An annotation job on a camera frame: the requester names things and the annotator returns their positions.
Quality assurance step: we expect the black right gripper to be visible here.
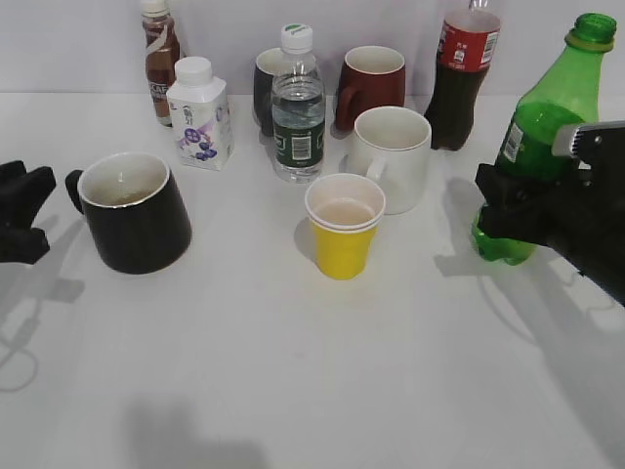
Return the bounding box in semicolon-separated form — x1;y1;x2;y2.
476;162;625;310

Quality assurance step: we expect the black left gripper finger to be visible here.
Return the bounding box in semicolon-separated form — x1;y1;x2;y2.
0;227;50;265
1;160;57;230

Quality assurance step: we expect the large black mug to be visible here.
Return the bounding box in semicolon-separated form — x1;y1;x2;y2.
64;152;192;275

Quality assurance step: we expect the green soda bottle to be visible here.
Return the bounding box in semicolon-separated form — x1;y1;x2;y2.
470;13;618;267

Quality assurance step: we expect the white ceramic mug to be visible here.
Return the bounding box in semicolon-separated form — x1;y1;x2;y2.
345;106;432;215

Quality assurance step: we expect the dark red mug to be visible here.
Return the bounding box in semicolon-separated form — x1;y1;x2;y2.
335;45;406;132

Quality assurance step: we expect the dark navy mug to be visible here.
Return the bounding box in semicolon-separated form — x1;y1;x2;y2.
253;48;288;137

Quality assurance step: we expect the yellow paper cup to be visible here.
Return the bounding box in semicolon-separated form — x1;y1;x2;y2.
304;173;386;280

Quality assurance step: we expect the cola bottle red label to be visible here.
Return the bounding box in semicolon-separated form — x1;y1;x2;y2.
425;1;501;151

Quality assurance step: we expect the white blueberry yogurt carton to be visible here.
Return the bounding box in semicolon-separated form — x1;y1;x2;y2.
166;57;233;171

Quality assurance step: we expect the brown coffee drink bottle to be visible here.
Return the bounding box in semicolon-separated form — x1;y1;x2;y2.
141;0;185;127

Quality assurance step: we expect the water bottle green label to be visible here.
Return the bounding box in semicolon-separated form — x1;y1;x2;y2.
271;22;326;184

